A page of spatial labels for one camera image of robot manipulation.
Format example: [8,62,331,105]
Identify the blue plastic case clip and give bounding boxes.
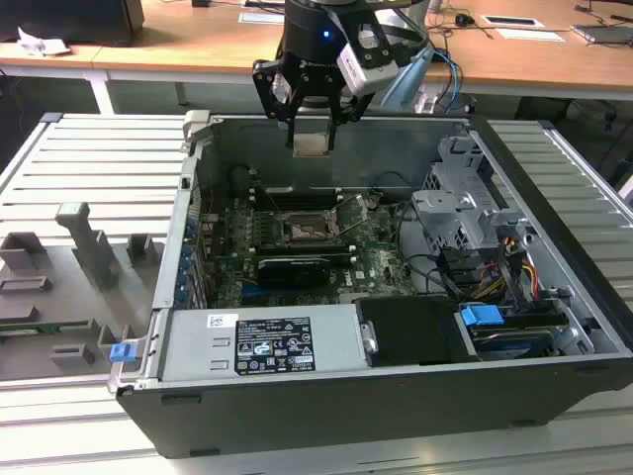
[109,342,137,365]

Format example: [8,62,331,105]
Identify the wooden desk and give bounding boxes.
[0,42,116,116]
[92,0,288,108]
[423,0,633,103]

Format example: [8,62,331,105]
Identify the grey case latch handle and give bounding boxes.
[182,109,214,144]

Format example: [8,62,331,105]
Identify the grey power supply unit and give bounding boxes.
[157,304,370,382]

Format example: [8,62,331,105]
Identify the blue expansion slot retainers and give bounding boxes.
[178,217,199,308]

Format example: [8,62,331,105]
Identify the silver metal drive cage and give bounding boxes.
[409,136,533,258]

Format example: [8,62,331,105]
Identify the blue cable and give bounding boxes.
[434,47,465,116]

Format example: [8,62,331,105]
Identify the pale blue teach pendant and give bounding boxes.
[379,47,434,113]

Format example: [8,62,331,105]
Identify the black CPU socket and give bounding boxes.
[279,211,345,247]

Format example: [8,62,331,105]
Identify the black graphics card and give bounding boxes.
[254,254,330,291]

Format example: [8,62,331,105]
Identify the small silver CPU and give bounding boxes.
[292,132,331,158]

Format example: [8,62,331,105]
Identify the green RAM stick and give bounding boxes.
[0,320,90,333]

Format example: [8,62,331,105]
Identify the open black PC case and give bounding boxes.
[107,109,633,459]

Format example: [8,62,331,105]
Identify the white desk cable port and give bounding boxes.
[482,14,545,29]

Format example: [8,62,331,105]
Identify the black monitor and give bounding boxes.
[0,0,145,47]

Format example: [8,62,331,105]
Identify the white paper sheet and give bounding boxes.
[496,28,568,44]
[238,10,286,25]

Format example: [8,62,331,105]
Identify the grey laptop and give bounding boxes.
[571,22,633,48]

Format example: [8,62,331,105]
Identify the grey parts rack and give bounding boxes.
[0,201,167,382]

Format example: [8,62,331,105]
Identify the crumpled white paper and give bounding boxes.
[17,27,70,55]

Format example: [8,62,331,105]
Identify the green motherboard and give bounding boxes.
[197,190,421,308]

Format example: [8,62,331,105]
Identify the yellow and red wire bundle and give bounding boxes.
[477,261,538,298]

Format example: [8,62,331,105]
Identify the black internal power cable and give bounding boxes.
[395,200,464,301]

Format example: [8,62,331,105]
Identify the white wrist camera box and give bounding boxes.
[335,23,400,96]

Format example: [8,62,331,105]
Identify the black RAM slot bank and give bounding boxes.
[251,241,358,259]
[251,186,343,209]

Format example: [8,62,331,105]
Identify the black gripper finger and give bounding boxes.
[251,58,301,149]
[327,92,371,150]

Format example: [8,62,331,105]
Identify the hard disk in blue carrier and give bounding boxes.
[457,304,565,361]

